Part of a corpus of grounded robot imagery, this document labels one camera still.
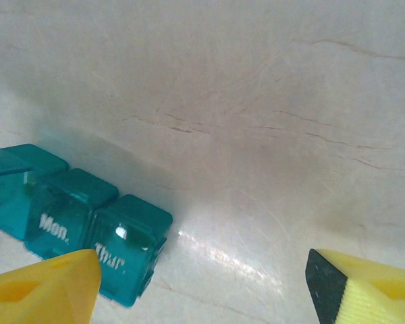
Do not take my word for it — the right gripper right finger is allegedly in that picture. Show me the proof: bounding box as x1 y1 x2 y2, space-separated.
304 248 405 324

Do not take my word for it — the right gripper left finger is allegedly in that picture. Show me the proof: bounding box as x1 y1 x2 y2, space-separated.
0 248 103 324

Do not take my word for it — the teal weekly pill organizer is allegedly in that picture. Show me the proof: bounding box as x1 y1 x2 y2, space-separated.
0 141 174 308

